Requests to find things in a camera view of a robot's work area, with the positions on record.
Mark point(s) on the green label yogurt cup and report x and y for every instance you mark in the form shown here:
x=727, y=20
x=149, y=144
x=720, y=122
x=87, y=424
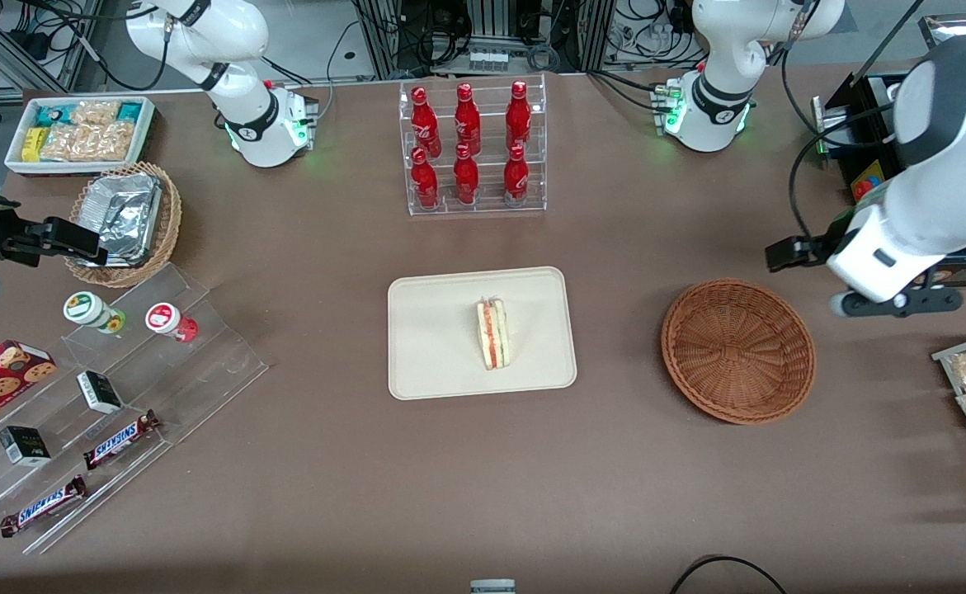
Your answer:
x=87, y=309

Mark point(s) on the round brown wicker basket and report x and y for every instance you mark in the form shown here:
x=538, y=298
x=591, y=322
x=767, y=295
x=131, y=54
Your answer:
x=738, y=355

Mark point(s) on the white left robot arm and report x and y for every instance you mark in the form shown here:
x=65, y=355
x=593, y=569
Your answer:
x=722, y=49

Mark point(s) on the beige rectangular tray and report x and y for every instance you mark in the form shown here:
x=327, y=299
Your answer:
x=433, y=334

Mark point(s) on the small clear cracker packet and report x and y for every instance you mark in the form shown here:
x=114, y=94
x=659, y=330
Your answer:
x=95, y=112

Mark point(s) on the red label yogurt cup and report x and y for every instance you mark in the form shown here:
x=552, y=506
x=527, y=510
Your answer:
x=165, y=319

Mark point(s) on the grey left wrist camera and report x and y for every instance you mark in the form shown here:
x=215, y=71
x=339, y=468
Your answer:
x=903, y=303

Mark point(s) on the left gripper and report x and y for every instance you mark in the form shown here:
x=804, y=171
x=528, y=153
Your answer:
x=817, y=246

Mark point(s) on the small grey device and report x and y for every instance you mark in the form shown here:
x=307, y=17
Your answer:
x=492, y=586

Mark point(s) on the red emergency button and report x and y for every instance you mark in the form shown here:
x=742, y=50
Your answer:
x=867, y=188

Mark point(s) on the clear acrylic stepped stand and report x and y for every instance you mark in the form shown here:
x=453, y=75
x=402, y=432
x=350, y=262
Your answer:
x=202, y=363

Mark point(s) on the clear acrylic bottle rack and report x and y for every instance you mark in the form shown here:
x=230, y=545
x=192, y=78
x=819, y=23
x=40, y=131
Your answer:
x=487, y=210

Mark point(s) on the teal snack packet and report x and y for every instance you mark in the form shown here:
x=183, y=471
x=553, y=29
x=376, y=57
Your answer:
x=129, y=111
x=54, y=115

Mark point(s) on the red cola bottle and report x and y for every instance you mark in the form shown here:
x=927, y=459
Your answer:
x=424, y=183
x=515, y=180
x=465, y=180
x=518, y=115
x=467, y=120
x=425, y=124

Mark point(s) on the aluminium frame rack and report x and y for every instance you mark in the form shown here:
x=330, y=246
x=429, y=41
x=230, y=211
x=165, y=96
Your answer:
x=384, y=37

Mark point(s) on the yellow snack packet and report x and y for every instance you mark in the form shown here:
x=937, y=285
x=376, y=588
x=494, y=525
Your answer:
x=32, y=144

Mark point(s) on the white rectangular snack bin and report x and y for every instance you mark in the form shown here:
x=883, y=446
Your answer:
x=16, y=161

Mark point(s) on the oval tan wicker basket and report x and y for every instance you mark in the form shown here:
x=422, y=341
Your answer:
x=171, y=219

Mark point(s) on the snickers chocolate bar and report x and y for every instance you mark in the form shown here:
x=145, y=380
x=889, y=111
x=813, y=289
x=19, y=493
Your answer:
x=120, y=440
x=41, y=506

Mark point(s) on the triangle sandwich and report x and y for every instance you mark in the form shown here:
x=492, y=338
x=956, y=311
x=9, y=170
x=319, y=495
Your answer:
x=494, y=334

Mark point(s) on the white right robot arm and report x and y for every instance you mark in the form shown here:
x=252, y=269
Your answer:
x=243, y=124

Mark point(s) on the silver foil container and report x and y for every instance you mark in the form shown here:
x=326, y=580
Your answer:
x=124, y=214

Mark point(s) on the small black carton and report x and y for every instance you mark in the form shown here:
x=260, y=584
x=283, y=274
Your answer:
x=25, y=445
x=99, y=392

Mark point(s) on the large clear cracker packet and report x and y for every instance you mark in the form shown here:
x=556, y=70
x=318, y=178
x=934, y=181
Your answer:
x=87, y=143

